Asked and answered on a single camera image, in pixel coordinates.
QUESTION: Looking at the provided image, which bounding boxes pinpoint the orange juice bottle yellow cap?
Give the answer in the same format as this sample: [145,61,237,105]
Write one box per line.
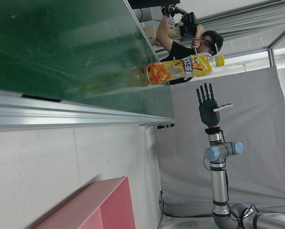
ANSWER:
[146,52,226,85]

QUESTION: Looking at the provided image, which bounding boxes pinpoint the aluminium frame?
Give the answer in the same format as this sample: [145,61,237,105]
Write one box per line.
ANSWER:
[197,0,285,70]

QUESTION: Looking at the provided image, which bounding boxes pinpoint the black conveyor end sensor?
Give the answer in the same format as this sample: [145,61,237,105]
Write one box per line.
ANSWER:
[157,122,175,130]

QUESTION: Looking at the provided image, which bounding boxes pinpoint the black handheld device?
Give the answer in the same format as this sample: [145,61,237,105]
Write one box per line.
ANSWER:
[179,11,199,36]

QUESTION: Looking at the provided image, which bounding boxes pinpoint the grey blue-jointed right robot arm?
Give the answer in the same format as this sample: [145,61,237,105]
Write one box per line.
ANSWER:
[203,127,285,229]

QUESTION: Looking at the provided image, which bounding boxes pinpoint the black Huawei monitor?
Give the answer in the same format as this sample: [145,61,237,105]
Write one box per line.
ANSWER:
[127,0,181,9]

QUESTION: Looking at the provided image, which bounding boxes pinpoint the green conveyor belt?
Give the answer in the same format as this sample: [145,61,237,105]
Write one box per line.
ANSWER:
[0,0,176,131]

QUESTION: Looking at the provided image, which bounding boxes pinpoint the grey backdrop cloth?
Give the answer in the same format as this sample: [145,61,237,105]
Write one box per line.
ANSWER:
[154,65,285,216]

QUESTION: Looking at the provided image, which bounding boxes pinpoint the pink plastic basket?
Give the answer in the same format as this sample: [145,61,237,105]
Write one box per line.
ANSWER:
[29,176,136,229]

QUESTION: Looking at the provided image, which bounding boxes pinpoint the person in black shirt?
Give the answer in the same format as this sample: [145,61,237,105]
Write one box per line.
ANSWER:
[156,4,224,86]

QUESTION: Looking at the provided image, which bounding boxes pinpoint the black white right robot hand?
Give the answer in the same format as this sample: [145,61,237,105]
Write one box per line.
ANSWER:
[196,83,233,128]

